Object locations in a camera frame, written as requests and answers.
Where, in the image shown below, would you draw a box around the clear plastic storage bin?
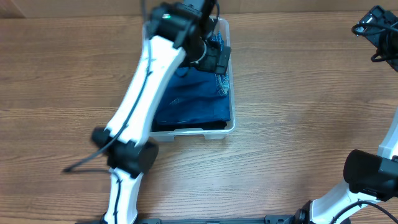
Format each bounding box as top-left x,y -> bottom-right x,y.
141,17 -> 236,142

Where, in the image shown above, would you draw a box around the blue denim jeans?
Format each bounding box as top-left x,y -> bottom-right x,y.
154,30 -> 231,125

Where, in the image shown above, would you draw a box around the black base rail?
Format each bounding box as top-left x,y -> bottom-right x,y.
136,215 -> 310,224

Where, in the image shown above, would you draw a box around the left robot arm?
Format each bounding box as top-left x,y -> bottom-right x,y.
92,0 -> 231,223

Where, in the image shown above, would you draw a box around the large black garment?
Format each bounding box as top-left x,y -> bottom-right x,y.
152,121 -> 227,132

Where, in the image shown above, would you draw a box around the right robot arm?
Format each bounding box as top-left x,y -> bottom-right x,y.
286,5 -> 397,223

